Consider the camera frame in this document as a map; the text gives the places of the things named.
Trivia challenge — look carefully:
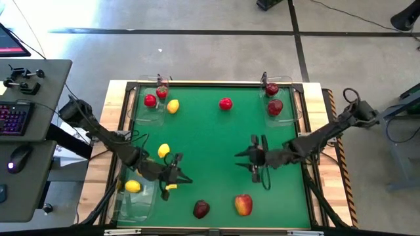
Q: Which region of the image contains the yellow black hazard strip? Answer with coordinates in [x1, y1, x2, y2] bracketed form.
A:
[324, 88, 358, 227]

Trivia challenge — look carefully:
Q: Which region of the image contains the black table frame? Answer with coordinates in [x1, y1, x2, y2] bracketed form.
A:
[78, 80, 354, 230]

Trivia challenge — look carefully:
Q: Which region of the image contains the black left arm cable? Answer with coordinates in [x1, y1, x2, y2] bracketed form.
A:
[129, 129, 178, 193]

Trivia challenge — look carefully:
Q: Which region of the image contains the silver metal bracket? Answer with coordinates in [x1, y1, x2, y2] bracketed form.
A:
[287, 230, 325, 236]
[104, 229, 142, 236]

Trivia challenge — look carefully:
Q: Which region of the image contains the black floor stand base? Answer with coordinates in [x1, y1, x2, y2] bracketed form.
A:
[255, 0, 285, 12]

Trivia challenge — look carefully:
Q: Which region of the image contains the computer monitor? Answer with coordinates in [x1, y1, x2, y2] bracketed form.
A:
[0, 22, 32, 58]

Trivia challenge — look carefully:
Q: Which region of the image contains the clear plastic basket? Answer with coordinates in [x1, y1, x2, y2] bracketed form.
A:
[259, 75, 303, 128]
[129, 75, 170, 127]
[111, 160, 158, 223]

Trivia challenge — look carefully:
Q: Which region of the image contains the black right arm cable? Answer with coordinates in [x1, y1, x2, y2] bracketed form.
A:
[261, 87, 362, 191]

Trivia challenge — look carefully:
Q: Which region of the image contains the backlit keyboard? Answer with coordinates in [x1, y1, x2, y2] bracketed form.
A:
[0, 101, 35, 136]

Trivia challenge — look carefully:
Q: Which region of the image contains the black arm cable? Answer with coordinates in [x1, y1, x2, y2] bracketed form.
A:
[129, 129, 178, 193]
[261, 87, 362, 191]

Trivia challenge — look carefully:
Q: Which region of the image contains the red yellow apple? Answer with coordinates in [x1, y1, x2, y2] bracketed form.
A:
[234, 193, 254, 217]

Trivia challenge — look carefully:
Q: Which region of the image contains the black round floor base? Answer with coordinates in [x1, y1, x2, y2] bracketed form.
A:
[389, 0, 420, 32]

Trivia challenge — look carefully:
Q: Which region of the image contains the black computer mouse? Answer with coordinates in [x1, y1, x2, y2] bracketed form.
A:
[7, 144, 33, 174]

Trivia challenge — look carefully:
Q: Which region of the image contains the red tomato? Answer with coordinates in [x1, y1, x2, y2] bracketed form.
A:
[219, 97, 234, 111]
[143, 94, 158, 108]

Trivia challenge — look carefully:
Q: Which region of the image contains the grey desk top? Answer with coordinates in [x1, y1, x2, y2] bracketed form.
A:
[0, 58, 73, 142]
[0, 140, 57, 223]

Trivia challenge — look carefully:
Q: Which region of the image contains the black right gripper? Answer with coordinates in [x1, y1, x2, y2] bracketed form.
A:
[234, 134, 275, 184]

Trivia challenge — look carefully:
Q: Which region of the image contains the black clamp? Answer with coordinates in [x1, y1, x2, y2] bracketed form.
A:
[3, 78, 42, 96]
[8, 64, 46, 80]

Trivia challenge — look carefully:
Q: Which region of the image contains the yellow lemon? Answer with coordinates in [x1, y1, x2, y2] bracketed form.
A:
[157, 143, 171, 159]
[166, 99, 180, 115]
[124, 179, 142, 193]

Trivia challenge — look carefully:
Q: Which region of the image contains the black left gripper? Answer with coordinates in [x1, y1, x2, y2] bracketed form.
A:
[157, 152, 194, 201]

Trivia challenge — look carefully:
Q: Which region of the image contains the grey metal cart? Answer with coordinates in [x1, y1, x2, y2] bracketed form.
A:
[360, 83, 420, 193]

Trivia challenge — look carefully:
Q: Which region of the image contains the green table mat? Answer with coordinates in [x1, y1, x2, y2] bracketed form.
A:
[126, 85, 311, 229]

